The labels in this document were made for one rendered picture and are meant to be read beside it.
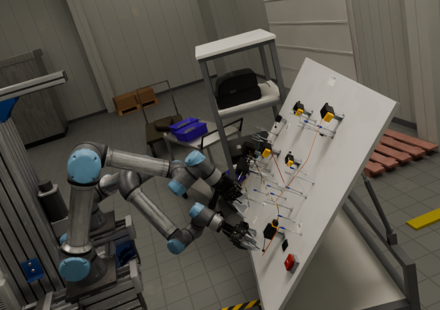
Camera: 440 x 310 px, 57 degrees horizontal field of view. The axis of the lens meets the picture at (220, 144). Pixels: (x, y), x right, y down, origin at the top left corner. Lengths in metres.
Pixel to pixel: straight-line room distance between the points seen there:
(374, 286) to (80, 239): 1.28
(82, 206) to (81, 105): 10.20
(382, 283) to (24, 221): 1.62
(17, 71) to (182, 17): 4.49
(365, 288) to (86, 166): 1.32
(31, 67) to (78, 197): 8.68
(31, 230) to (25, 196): 0.16
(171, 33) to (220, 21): 1.69
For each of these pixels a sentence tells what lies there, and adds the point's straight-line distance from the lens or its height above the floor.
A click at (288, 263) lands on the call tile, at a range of 1.71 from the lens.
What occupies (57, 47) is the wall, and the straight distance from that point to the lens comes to 11.65.
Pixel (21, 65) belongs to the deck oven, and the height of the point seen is 1.85.
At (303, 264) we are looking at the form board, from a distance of 1.67.
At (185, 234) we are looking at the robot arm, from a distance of 1.91.
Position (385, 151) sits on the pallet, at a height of 0.11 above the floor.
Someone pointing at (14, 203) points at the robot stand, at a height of 1.56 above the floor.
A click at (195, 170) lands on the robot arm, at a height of 1.54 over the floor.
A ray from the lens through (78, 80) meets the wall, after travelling 11.69.
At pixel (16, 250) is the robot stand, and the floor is 1.34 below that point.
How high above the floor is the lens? 2.16
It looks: 20 degrees down
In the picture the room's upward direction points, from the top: 16 degrees counter-clockwise
